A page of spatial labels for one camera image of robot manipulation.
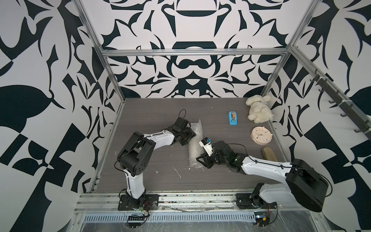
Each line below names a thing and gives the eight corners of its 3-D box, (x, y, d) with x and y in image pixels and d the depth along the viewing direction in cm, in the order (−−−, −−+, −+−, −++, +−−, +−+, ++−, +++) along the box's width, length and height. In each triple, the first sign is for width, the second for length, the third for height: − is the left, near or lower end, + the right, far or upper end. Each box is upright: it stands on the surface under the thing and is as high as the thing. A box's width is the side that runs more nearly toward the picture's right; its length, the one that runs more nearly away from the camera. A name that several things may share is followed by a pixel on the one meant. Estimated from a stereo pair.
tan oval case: (264, 161, 89) (266, 159, 87) (260, 149, 94) (262, 147, 92) (274, 161, 89) (277, 159, 87) (270, 149, 94) (271, 147, 92)
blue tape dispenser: (229, 125, 106) (230, 122, 103) (228, 113, 113) (229, 110, 110) (236, 126, 105) (237, 123, 102) (235, 114, 112) (236, 111, 109)
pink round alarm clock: (253, 145, 96) (255, 143, 94) (248, 128, 104) (249, 126, 102) (274, 145, 96) (276, 143, 94) (267, 128, 104) (268, 126, 102)
